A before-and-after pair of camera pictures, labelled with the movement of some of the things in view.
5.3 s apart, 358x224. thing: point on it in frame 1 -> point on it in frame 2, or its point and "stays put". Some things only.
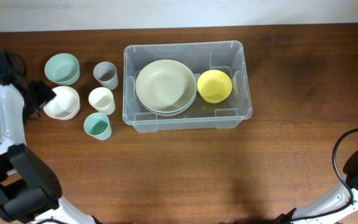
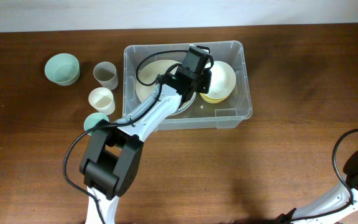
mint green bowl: [62, 68] stays put
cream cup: [101, 99] stays put
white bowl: [65, 106] -> [223, 79]
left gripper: [46, 94] -> [206, 84]
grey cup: [105, 73] stays put
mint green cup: [97, 125] stays put
